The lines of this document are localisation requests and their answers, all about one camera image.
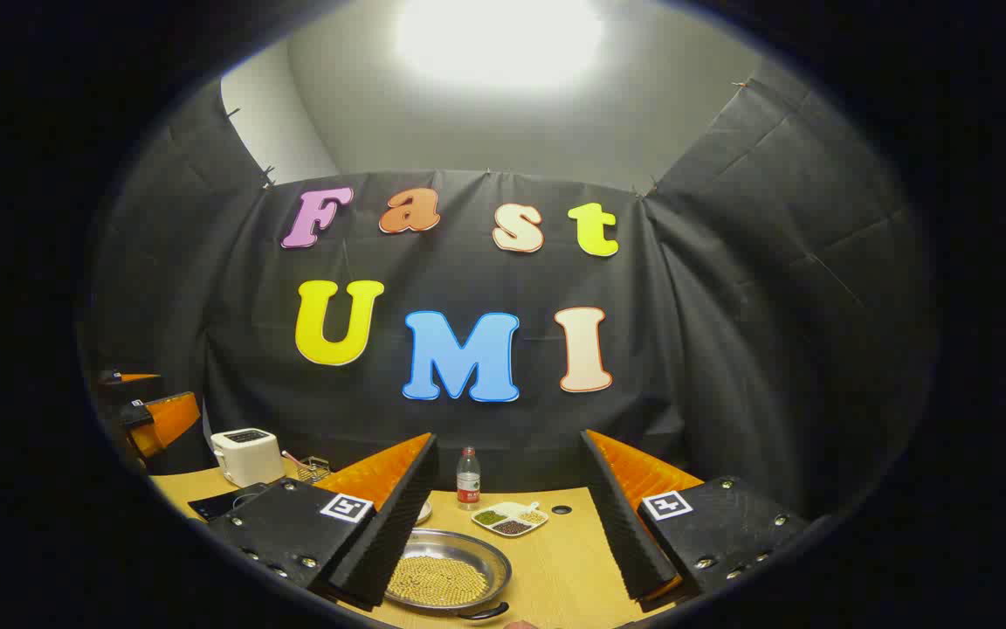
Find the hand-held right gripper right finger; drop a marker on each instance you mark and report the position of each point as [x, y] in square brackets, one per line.
[621, 515]

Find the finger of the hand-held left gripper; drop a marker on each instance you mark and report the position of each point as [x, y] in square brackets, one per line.
[132, 378]
[167, 421]

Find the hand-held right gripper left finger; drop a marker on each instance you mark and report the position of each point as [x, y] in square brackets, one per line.
[398, 524]

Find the stainless steel pot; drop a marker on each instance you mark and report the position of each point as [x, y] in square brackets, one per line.
[468, 546]

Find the black induction cooktop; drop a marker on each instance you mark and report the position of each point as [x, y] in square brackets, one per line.
[219, 504]

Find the white round plate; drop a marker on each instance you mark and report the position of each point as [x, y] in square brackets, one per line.
[423, 513]

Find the pile of soybeans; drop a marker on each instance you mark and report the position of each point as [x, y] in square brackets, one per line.
[437, 581]

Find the clear plastic water bottle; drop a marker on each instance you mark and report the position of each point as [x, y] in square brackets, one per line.
[468, 480]

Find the white toaster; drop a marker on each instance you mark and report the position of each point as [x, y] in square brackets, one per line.
[248, 454]

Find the white divided dish of beans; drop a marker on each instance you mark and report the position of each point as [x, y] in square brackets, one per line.
[510, 520]

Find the striped straw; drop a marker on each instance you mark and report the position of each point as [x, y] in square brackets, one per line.
[292, 458]

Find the black backdrop cloth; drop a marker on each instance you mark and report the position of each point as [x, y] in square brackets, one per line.
[468, 288]

